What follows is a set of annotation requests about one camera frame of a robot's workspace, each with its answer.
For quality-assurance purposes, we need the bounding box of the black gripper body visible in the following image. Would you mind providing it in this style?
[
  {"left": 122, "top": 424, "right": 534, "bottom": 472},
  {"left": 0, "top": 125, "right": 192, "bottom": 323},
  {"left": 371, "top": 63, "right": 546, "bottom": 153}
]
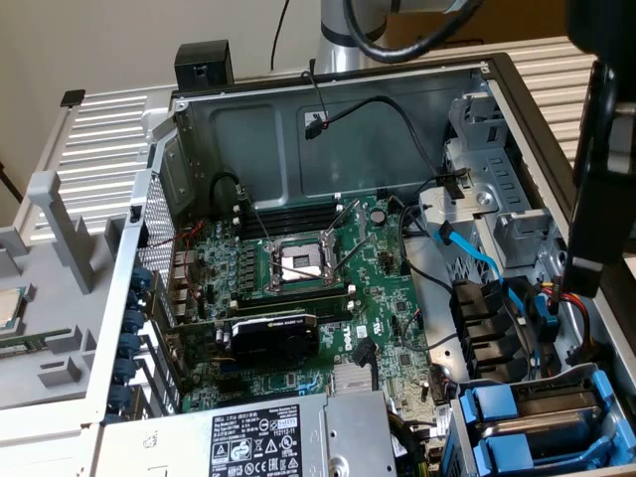
[{"left": 565, "top": 0, "right": 636, "bottom": 103}]

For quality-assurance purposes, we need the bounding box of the metal locking lever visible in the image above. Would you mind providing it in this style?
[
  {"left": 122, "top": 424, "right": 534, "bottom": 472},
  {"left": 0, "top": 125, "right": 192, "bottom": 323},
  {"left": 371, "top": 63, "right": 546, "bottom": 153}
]
[
  {"left": 331, "top": 236, "right": 372, "bottom": 279},
  {"left": 246, "top": 196, "right": 274, "bottom": 247}
]

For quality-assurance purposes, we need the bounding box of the black wire with wide plug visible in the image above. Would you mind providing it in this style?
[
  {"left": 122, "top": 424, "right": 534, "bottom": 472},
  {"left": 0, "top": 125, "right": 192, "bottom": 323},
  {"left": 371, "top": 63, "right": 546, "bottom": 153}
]
[{"left": 352, "top": 338, "right": 379, "bottom": 397}]

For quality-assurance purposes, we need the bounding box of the green RAM stick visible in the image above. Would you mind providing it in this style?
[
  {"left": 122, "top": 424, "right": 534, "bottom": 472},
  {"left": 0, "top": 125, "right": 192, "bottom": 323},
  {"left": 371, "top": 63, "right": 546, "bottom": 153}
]
[{"left": 0, "top": 333, "right": 71, "bottom": 360}]

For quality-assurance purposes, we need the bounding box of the open grey PC case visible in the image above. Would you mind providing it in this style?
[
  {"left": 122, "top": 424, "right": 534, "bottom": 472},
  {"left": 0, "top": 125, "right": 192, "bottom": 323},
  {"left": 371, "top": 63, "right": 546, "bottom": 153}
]
[{"left": 81, "top": 52, "right": 636, "bottom": 477}]

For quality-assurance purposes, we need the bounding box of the red yellow black power wire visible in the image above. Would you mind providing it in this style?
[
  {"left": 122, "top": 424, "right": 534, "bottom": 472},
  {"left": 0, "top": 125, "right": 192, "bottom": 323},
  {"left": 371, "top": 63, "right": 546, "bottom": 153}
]
[{"left": 539, "top": 280, "right": 592, "bottom": 364}]

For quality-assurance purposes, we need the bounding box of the black wire beside motherboard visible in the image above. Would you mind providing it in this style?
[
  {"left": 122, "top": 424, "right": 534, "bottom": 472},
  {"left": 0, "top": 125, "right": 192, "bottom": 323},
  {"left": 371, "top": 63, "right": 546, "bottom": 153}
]
[{"left": 397, "top": 196, "right": 456, "bottom": 292}]

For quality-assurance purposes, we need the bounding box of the black graphics card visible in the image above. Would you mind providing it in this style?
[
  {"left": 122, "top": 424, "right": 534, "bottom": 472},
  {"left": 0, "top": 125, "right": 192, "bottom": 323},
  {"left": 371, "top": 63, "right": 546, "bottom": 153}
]
[{"left": 166, "top": 310, "right": 322, "bottom": 372}]

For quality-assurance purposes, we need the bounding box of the long black wire with plug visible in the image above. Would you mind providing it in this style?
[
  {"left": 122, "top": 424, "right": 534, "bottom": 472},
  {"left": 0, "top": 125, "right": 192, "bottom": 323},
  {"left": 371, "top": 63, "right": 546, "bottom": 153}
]
[{"left": 303, "top": 94, "right": 443, "bottom": 180}]

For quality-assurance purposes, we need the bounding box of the small black box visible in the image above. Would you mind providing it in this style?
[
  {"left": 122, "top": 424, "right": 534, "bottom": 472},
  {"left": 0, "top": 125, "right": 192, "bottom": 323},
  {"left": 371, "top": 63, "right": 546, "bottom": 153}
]
[{"left": 173, "top": 40, "right": 235, "bottom": 93}]

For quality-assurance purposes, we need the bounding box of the grey plastic parts rack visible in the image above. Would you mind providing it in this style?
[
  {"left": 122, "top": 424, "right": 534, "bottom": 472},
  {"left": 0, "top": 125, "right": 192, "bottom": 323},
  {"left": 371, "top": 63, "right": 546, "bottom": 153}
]
[{"left": 0, "top": 170, "right": 131, "bottom": 413}]

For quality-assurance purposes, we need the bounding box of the silver CPU chip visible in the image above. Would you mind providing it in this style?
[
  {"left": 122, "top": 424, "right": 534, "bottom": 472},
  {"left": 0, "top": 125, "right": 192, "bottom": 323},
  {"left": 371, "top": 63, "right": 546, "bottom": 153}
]
[{"left": 0, "top": 285, "right": 26, "bottom": 332}]

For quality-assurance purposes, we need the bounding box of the braided black yellow wire bundle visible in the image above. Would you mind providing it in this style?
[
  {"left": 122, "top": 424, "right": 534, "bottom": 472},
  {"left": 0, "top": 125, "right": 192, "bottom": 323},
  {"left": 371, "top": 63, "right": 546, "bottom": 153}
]
[{"left": 387, "top": 409, "right": 433, "bottom": 477}]

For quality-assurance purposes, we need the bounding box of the black RAM slot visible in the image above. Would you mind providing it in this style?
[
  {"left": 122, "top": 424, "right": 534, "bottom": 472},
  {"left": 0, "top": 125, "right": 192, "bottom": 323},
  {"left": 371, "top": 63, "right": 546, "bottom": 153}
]
[
  {"left": 233, "top": 297, "right": 358, "bottom": 324},
  {"left": 229, "top": 283, "right": 357, "bottom": 312},
  {"left": 232, "top": 193, "right": 345, "bottom": 225},
  {"left": 232, "top": 206, "right": 347, "bottom": 240}
]

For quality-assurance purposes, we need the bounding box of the blue SATA wire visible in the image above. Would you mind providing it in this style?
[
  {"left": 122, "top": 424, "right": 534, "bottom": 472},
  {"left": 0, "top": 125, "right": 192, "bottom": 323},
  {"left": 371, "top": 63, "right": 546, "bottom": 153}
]
[{"left": 432, "top": 221, "right": 528, "bottom": 324}]

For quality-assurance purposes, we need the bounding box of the green Dell motherboard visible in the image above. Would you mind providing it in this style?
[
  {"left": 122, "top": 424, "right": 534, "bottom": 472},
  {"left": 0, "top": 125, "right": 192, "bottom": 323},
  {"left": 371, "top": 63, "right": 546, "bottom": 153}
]
[{"left": 166, "top": 192, "right": 451, "bottom": 451}]

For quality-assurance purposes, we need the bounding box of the grey power supply unit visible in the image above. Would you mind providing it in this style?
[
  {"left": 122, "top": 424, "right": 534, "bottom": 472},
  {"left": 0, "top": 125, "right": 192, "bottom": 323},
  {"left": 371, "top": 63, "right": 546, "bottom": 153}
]
[{"left": 96, "top": 390, "right": 398, "bottom": 477}]

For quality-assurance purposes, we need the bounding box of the thin black background cable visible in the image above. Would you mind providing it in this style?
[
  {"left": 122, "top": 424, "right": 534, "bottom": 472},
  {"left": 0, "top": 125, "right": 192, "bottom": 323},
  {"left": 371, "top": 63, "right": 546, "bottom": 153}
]
[{"left": 269, "top": 0, "right": 293, "bottom": 71}]

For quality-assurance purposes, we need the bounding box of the CPU socket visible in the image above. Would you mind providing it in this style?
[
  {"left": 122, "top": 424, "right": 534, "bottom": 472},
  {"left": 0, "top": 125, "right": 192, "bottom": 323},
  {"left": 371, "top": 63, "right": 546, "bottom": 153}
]
[{"left": 262, "top": 231, "right": 349, "bottom": 294}]

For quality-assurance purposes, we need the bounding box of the hard drive with blue caddy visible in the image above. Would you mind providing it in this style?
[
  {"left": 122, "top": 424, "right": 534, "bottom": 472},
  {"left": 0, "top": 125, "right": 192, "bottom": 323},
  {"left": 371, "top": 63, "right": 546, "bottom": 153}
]
[{"left": 446, "top": 362, "right": 636, "bottom": 477}]

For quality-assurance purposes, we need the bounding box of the blue plastic disk carrier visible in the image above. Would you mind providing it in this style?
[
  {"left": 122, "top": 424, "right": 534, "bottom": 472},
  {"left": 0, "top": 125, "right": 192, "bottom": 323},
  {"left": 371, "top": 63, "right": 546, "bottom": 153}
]
[{"left": 471, "top": 432, "right": 636, "bottom": 472}]

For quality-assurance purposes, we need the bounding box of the blue plastic latch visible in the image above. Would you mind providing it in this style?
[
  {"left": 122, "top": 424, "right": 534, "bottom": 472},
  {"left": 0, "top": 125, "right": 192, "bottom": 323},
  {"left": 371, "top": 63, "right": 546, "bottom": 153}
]
[{"left": 532, "top": 291, "right": 560, "bottom": 345}]

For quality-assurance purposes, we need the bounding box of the silver chipset heat sink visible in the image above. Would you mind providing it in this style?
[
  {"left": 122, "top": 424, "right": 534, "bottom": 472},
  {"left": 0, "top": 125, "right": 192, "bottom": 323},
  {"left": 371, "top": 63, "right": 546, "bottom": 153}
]
[{"left": 331, "top": 362, "right": 374, "bottom": 397}]

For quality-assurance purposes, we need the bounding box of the short black loop wire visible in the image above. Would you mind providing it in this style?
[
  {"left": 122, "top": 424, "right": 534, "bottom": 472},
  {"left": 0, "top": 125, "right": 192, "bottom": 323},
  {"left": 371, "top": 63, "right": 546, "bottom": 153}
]
[{"left": 209, "top": 171, "right": 248, "bottom": 213}]

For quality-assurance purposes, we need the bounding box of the metal socket cover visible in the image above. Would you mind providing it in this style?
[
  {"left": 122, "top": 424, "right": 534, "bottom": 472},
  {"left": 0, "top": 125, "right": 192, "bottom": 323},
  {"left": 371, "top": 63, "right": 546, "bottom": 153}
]
[{"left": 318, "top": 198, "right": 362, "bottom": 280}]

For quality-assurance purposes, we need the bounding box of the thin black wire orange plug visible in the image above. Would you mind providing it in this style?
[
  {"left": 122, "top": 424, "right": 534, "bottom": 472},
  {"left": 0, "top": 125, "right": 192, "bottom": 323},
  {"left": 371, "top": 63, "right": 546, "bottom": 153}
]
[{"left": 397, "top": 307, "right": 424, "bottom": 352}]

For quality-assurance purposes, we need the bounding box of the thin black red wire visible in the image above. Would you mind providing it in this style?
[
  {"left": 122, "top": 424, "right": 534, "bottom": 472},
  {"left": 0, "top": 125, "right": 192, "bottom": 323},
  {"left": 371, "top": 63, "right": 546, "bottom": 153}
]
[{"left": 300, "top": 69, "right": 332, "bottom": 130}]

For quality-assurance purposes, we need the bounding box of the white wire label tag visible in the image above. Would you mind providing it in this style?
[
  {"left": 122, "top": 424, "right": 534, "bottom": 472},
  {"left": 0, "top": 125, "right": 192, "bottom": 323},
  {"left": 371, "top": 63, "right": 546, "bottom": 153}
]
[{"left": 432, "top": 402, "right": 452, "bottom": 441}]

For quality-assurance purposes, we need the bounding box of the grey metal drive cage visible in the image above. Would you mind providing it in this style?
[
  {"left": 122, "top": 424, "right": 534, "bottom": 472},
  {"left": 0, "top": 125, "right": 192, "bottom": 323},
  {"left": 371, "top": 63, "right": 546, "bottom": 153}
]
[{"left": 416, "top": 91, "right": 572, "bottom": 269}]

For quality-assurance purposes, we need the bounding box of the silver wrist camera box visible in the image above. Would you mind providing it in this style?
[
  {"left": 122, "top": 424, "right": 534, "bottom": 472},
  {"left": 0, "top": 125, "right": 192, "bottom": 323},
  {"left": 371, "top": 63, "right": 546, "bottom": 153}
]
[{"left": 606, "top": 101, "right": 636, "bottom": 176}]

